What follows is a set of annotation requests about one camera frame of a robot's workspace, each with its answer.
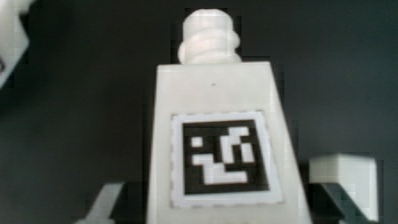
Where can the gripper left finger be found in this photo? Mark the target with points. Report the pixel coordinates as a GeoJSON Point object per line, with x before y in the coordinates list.
{"type": "Point", "coordinates": [119, 204]}

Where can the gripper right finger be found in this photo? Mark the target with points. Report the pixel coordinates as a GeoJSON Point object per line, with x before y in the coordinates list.
{"type": "Point", "coordinates": [343, 189]}

